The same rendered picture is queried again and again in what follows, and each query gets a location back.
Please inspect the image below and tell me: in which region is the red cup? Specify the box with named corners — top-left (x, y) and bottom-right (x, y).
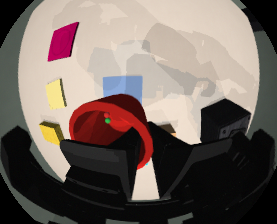
top-left (69, 93), bottom-right (153, 170)

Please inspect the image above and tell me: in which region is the magenta flat square tile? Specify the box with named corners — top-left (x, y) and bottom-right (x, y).
top-left (48, 22), bottom-right (79, 62)

